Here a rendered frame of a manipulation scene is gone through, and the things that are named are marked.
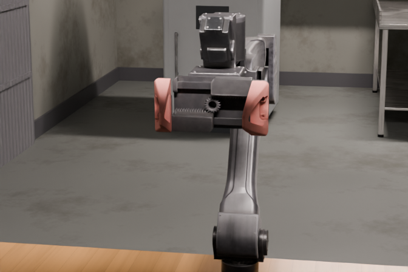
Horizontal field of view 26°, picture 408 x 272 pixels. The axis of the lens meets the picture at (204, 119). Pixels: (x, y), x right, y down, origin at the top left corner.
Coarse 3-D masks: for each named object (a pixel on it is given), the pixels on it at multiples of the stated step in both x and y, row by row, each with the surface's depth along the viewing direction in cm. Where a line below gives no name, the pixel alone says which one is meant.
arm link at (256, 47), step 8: (248, 40) 142; (256, 40) 143; (264, 40) 145; (272, 40) 146; (248, 48) 136; (256, 48) 140; (264, 48) 145; (272, 48) 146; (248, 56) 127; (256, 56) 140; (264, 56) 145; (272, 56) 147; (248, 64) 124; (256, 64) 140; (264, 64) 145; (272, 64) 147; (272, 72) 147; (272, 80) 147; (272, 88) 148; (272, 96) 148
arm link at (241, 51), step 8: (240, 16) 116; (240, 24) 116; (240, 32) 116; (240, 40) 116; (240, 48) 116; (240, 56) 117; (240, 64) 122; (248, 72) 122; (256, 72) 122; (264, 72) 126
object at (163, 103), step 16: (160, 80) 108; (160, 96) 106; (160, 112) 103; (176, 112) 111; (192, 112) 111; (208, 112) 110; (160, 128) 107; (176, 128) 111; (192, 128) 110; (208, 128) 110
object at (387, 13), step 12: (384, 12) 638; (396, 12) 638; (384, 24) 569; (396, 24) 568; (384, 36) 573; (384, 48) 575; (384, 60) 576; (384, 72) 578; (396, 72) 718; (384, 84) 580; (396, 84) 666; (384, 96) 582; (396, 96) 623; (384, 108) 583; (396, 108) 585
